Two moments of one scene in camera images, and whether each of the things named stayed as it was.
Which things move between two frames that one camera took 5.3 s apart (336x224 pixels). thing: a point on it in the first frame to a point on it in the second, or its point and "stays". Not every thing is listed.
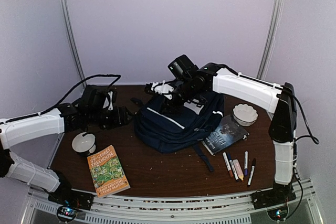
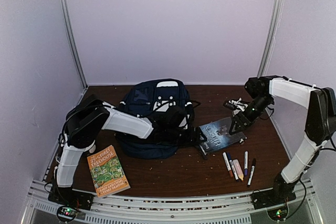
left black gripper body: (96, 118) to (179, 138)
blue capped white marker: (232, 166) stays
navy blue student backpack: (167, 129) to (148, 98)
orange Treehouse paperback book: (107, 172) stays
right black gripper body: (187, 90) to (261, 103)
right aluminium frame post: (269, 45) stays
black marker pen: (251, 173) stays
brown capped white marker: (228, 164) stays
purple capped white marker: (246, 163) stays
